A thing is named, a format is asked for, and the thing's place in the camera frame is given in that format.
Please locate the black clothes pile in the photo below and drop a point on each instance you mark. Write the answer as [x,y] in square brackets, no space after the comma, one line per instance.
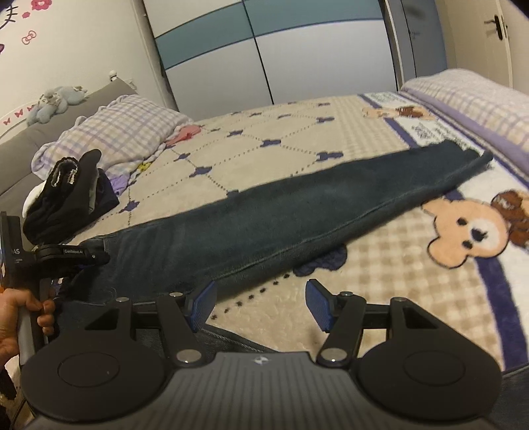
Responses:
[58,206]

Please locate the grey-blue door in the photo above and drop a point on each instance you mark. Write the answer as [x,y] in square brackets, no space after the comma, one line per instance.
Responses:
[421,41]

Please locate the plaid pillow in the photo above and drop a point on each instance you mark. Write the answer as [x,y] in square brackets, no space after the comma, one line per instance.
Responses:
[120,128]

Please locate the white door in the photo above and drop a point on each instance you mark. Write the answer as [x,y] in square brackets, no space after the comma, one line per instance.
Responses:
[467,33]

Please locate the pink cloth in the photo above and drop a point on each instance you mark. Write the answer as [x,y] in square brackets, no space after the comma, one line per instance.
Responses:
[186,133]

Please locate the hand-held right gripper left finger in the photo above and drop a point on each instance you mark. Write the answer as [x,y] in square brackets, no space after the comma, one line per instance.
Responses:
[202,304]

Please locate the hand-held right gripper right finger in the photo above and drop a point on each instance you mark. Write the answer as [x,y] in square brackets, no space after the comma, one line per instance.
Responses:
[320,304]

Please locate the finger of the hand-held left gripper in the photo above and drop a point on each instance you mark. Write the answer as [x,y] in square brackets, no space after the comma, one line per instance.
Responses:
[97,256]

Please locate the purple plaid quilt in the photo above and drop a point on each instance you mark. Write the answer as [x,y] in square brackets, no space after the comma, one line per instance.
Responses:
[475,107]

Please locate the beige bear printed blanket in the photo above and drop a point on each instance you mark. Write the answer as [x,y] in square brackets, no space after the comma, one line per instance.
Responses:
[289,124]

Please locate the dark purple folded garment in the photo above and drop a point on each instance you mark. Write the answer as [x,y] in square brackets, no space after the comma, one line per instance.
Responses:
[108,194]

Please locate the dark denim jeans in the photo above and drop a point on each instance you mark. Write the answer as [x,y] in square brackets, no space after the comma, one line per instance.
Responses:
[268,215]

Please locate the blue plush toy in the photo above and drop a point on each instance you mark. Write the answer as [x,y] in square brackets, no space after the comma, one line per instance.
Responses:
[53,103]

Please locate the person's left hand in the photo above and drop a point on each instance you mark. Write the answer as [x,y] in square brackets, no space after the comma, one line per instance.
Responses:
[8,326]

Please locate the grey headboard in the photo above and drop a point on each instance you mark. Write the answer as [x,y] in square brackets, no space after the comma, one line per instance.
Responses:
[24,153]

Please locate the white and teal wardrobe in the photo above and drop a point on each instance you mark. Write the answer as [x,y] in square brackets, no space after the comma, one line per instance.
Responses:
[231,74]

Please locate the white cloth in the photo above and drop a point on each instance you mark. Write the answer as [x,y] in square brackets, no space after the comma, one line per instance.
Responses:
[32,202]

